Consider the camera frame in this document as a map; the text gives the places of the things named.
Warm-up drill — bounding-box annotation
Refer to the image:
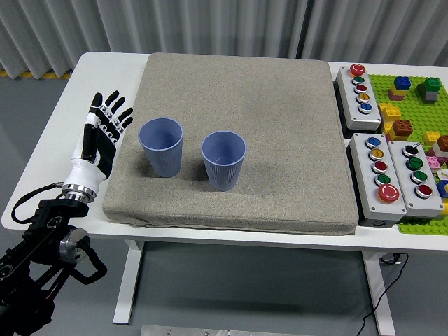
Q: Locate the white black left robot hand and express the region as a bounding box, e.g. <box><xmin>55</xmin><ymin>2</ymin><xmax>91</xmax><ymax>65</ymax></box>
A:
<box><xmin>62</xmin><ymin>90</ymin><xmax>134</xmax><ymax>190</ymax></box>

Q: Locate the blue ribbed cup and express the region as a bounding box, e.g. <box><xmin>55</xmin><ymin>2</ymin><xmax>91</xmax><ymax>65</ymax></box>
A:
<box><xmin>137</xmin><ymin>118</ymin><xmax>185</xmax><ymax>179</ymax></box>
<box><xmin>200</xmin><ymin>130</ymin><xmax>248</xmax><ymax>192</ymax></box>

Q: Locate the yellow black floor tape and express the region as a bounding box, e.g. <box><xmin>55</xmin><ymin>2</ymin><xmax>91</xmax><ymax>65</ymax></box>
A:
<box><xmin>0</xmin><ymin>69</ymin><xmax>73</xmax><ymax>79</ymax></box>

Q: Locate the grey pleated curtain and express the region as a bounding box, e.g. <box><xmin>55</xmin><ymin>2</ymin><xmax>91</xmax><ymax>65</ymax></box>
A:
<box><xmin>0</xmin><ymin>0</ymin><xmax>448</xmax><ymax>80</ymax></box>

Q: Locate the white table leg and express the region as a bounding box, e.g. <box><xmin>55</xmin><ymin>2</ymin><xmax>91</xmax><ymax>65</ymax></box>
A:
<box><xmin>362</xmin><ymin>252</ymin><xmax>397</xmax><ymax>336</ymax></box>
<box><xmin>112</xmin><ymin>239</ymin><xmax>146</xmax><ymax>325</ymax></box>

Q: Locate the grey-brown mat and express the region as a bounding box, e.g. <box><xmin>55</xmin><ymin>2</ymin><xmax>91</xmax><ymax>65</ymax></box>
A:
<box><xmin>101</xmin><ymin>52</ymin><xmax>361</xmax><ymax>236</ymax></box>

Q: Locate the grey five-button box, slim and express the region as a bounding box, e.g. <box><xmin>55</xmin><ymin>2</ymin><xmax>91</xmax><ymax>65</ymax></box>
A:
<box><xmin>335</xmin><ymin>64</ymin><xmax>383</xmax><ymax>132</ymax></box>

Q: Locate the grey five-button box, large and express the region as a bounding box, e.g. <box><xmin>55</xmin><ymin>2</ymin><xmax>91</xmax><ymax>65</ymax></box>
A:
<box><xmin>349</xmin><ymin>132</ymin><xmax>408</xmax><ymax>221</ymax></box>

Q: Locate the large yellow block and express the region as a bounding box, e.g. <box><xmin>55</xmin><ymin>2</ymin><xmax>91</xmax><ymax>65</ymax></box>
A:
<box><xmin>379</xmin><ymin>102</ymin><xmax>401</xmax><ymax>124</ymax></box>

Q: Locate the blue yellow pink block stack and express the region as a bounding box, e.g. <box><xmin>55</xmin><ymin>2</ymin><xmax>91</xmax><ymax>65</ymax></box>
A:
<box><xmin>387</xmin><ymin>76</ymin><xmax>412</xmax><ymax>102</ymax></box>

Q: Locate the green brick baseplate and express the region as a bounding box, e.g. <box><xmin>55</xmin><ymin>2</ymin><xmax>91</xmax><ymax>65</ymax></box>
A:
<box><xmin>367</xmin><ymin>73</ymin><xmax>448</xmax><ymax>235</ymax></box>

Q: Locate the green grey block stack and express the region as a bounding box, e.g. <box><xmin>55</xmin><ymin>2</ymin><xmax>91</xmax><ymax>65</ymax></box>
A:
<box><xmin>416</xmin><ymin>77</ymin><xmax>442</xmax><ymax>104</ymax></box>

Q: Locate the brown pink block stack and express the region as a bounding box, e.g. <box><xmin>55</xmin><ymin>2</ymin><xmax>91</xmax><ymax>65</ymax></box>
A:
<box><xmin>425</xmin><ymin>134</ymin><xmax>448</xmax><ymax>172</ymax></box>

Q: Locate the grey box with selector switch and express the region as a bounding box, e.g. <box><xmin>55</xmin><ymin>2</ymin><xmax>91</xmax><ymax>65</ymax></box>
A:
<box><xmin>387</xmin><ymin>140</ymin><xmax>445</xmax><ymax>218</ymax></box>

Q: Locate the black floor cable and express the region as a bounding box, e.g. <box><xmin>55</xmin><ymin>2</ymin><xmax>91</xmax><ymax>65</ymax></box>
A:
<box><xmin>357</xmin><ymin>252</ymin><xmax>410</xmax><ymax>336</ymax></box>

